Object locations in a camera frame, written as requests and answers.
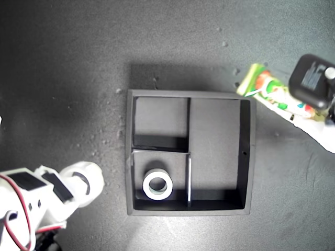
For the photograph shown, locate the green printed snack bar wrapper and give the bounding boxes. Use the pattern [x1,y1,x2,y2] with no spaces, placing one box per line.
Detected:
[236,63,319,124]

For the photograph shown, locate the black tray with wells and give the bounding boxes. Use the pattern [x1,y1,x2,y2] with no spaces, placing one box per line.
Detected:
[125,88,256,217]

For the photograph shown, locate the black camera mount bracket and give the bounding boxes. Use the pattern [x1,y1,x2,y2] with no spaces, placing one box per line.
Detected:
[35,229,63,251]

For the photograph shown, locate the small black camera box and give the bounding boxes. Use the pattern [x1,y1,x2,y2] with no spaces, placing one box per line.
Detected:
[287,53,335,111]

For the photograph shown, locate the white tape roll teal core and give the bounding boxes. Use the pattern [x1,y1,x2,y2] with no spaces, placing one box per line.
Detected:
[142,168,174,202]

